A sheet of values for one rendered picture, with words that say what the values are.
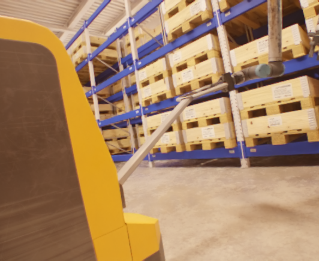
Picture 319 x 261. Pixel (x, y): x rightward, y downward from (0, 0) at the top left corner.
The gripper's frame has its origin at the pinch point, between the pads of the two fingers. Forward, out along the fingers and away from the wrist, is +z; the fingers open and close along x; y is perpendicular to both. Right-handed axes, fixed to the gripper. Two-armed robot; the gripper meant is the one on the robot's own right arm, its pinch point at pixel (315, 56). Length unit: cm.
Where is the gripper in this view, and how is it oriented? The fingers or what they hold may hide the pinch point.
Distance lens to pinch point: 196.4
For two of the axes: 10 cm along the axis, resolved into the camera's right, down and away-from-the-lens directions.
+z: -1.6, 9.6, 2.4
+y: 5.0, 2.9, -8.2
